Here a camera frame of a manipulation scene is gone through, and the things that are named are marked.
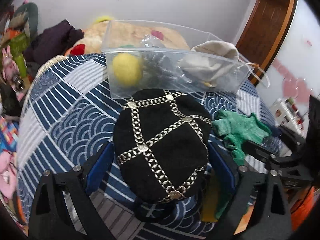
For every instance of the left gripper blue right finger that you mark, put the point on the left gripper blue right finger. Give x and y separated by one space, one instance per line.
223 166

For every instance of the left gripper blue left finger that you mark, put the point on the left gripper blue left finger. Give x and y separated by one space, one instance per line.
96 166

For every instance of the green knit glove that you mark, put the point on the green knit glove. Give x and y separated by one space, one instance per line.
235 129

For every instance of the black hat with chain pattern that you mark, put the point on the black hat with chain pattern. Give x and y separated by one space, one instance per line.
161 146

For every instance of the grey knit item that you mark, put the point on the grey knit item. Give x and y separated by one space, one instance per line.
160 70

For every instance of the yellow soft ball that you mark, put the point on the yellow soft ball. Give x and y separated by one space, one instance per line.
127 69

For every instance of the orange jacket sleeve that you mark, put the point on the orange jacket sleeve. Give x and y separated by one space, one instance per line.
302 207

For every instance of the blue white patterned bedspread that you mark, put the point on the blue white patterned bedspread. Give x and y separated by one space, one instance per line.
68 115

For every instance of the pink plush on floor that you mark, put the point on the pink plush on floor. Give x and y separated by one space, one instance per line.
8 174

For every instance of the white wardrobe with hearts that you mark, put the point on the white wardrobe with hearts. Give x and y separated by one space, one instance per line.
294 72

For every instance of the clear plastic storage box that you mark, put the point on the clear plastic storage box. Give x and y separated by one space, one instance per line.
193 38

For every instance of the pink rabbit plush toy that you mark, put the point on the pink rabbit plush toy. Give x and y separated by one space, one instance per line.
10 70

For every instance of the beige patchwork fleece blanket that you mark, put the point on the beige patchwork fleece blanket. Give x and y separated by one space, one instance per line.
124 34

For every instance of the dark purple clothing pile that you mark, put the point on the dark purple clothing pile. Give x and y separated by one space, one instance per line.
52 42

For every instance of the brown wooden door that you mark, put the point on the brown wooden door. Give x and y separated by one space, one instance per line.
266 30

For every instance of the yellow plush headrest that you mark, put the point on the yellow plush headrest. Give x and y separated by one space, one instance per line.
103 19

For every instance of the green grey dinosaur plush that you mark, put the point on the green grey dinosaur plush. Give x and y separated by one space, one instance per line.
26 18

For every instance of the white drawstring pouch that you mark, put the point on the white drawstring pouch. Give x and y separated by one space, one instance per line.
216 65

